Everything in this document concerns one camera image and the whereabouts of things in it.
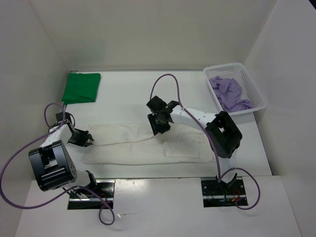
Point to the lavender t shirt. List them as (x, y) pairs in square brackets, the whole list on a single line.
[(228, 92)]

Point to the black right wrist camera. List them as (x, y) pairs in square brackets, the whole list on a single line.
[(156, 104)]

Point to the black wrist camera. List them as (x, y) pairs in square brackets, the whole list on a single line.
[(69, 118), (156, 104)]

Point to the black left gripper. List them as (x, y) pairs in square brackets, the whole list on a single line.
[(83, 142)]

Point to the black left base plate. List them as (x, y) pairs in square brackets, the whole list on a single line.
[(82, 200)]

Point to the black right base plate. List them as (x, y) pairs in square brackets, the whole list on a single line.
[(213, 196)]

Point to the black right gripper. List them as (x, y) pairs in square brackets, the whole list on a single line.
[(155, 128)]

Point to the green t shirt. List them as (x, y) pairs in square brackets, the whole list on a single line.
[(81, 88)]

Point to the cream white t shirt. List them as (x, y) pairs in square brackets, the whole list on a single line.
[(135, 144)]

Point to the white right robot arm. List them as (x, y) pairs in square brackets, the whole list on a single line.
[(222, 132)]

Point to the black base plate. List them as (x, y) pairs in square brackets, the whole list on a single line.
[(82, 200), (213, 196)]

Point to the white plastic laundry basket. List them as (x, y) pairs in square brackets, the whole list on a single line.
[(249, 89)]

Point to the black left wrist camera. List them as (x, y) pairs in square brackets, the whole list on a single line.
[(69, 118)]

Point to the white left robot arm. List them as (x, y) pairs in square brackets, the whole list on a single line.
[(52, 164)]

